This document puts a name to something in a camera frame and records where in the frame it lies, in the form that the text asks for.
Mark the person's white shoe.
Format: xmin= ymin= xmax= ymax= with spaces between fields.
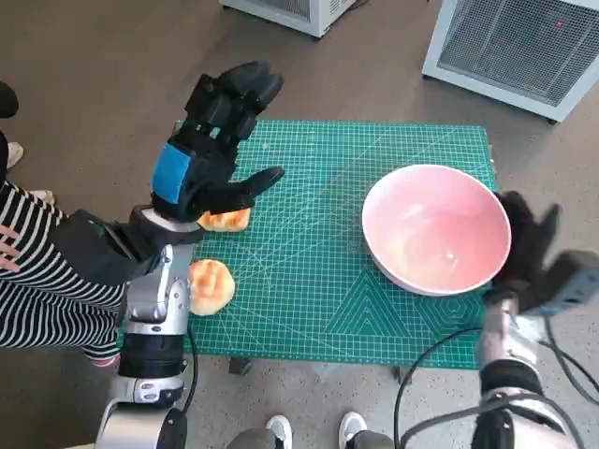
xmin=338 ymin=411 xmax=369 ymax=445
xmin=265 ymin=413 xmax=294 ymax=449

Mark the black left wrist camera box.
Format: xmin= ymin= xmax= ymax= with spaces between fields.
xmin=49 ymin=209 xmax=158 ymax=284

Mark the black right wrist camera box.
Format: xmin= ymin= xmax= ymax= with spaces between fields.
xmin=519 ymin=250 xmax=599 ymax=317

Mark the large white mesh cabinet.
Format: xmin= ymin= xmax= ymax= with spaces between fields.
xmin=420 ymin=0 xmax=599 ymax=123

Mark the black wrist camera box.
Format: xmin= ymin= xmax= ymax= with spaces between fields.
xmin=519 ymin=250 xmax=599 ymax=317
xmin=49 ymin=209 xmax=158 ymax=284

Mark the long toy bread loaf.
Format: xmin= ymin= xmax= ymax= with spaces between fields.
xmin=198 ymin=208 xmax=251 ymax=234

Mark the person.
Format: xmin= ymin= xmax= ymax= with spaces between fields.
xmin=0 ymin=81 xmax=127 ymax=369

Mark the person's hand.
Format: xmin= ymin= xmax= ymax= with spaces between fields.
xmin=0 ymin=224 xmax=24 ymax=272

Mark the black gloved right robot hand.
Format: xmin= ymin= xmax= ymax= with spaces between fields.
xmin=484 ymin=190 xmax=562 ymax=300

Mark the green cutting mat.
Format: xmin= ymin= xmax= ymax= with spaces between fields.
xmin=119 ymin=119 xmax=490 ymax=370

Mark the person's grey leg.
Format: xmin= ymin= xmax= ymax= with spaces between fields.
xmin=228 ymin=426 xmax=277 ymax=449
xmin=348 ymin=429 xmax=397 ymax=449

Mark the round toy bread bun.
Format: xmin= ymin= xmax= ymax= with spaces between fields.
xmin=186 ymin=259 xmax=237 ymax=317

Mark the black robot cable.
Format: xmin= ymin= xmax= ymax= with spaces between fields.
xmin=393 ymin=326 xmax=483 ymax=449
xmin=180 ymin=322 xmax=200 ymax=417

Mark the small white mesh cabinet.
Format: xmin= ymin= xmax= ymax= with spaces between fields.
xmin=219 ymin=0 xmax=347 ymax=38

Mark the pink bowl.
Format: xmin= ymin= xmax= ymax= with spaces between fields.
xmin=361 ymin=163 xmax=513 ymax=297

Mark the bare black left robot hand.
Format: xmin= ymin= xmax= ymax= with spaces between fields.
xmin=149 ymin=59 xmax=285 ymax=225

